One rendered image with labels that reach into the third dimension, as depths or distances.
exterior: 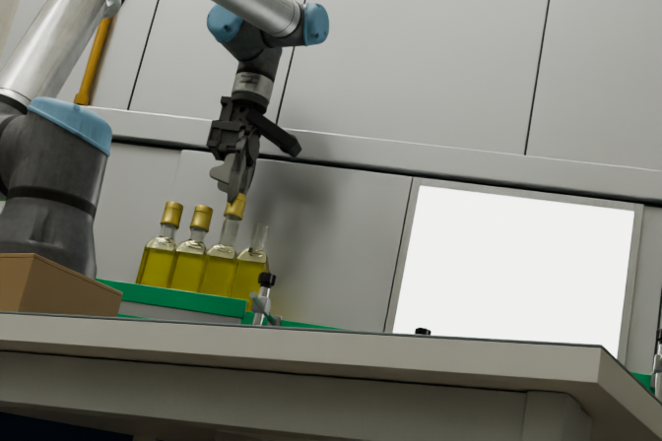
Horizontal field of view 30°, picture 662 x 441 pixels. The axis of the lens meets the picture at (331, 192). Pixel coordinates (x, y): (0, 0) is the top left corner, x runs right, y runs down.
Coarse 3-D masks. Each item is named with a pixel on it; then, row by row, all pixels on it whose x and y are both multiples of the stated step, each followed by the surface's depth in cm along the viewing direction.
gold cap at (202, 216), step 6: (198, 210) 226; (204, 210) 225; (210, 210) 226; (198, 216) 225; (204, 216) 225; (210, 216) 226; (192, 222) 225; (198, 222) 225; (204, 222) 225; (204, 228) 225
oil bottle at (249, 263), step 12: (240, 252) 220; (252, 252) 220; (264, 252) 221; (240, 264) 219; (252, 264) 218; (264, 264) 219; (240, 276) 218; (252, 276) 218; (240, 288) 217; (252, 288) 217
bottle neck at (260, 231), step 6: (258, 228) 222; (264, 228) 222; (252, 234) 223; (258, 234) 222; (264, 234) 222; (252, 240) 222; (258, 240) 222; (264, 240) 222; (252, 246) 221; (258, 246) 221; (264, 246) 222
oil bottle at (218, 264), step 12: (216, 252) 220; (228, 252) 220; (204, 264) 220; (216, 264) 220; (228, 264) 219; (204, 276) 219; (216, 276) 219; (228, 276) 219; (204, 288) 218; (216, 288) 218; (228, 288) 219
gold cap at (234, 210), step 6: (234, 198) 225; (240, 198) 225; (246, 198) 227; (228, 204) 225; (234, 204) 225; (240, 204) 225; (228, 210) 225; (234, 210) 224; (240, 210) 225; (228, 216) 227; (234, 216) 227; (240, 216) 225
